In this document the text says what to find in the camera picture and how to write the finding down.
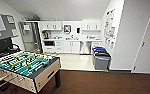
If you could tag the black built-in microwave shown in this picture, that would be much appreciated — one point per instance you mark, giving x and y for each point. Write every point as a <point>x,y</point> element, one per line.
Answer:
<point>49,43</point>

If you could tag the grey pin board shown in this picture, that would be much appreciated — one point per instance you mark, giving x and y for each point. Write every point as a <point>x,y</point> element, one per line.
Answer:
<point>1,26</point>

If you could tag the blue-lid waste bin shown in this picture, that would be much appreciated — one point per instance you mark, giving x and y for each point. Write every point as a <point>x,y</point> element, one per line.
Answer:
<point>98,48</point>

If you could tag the white two-door base cabinet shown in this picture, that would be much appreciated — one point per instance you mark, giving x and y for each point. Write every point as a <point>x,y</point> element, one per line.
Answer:
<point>71,47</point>

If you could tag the stainless steel dishwasher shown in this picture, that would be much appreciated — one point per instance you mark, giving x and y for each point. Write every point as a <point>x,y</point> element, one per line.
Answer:
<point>85,47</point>

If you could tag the white paper notice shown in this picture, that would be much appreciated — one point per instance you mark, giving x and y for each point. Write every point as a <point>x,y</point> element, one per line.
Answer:
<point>26,27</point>

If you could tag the large printed wall poster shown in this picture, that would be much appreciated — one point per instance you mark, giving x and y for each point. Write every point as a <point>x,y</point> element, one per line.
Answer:
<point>109,24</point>

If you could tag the green foosball table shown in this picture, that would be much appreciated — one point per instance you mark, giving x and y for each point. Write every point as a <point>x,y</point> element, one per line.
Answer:
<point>24,65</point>

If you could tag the black coffee maker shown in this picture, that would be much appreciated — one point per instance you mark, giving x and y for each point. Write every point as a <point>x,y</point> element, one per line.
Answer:
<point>45,34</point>

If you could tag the white room door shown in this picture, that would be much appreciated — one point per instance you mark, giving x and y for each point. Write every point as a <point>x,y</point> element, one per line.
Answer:
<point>147,36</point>

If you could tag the black monitor screen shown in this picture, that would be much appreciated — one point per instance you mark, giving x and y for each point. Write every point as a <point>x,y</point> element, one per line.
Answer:
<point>2,45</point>

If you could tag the stainless steel refrigerator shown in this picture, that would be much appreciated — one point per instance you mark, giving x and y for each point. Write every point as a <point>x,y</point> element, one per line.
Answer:
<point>31,38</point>

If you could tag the black-lid grey waste bin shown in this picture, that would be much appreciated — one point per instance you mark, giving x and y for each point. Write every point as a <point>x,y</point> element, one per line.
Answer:
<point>102,62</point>

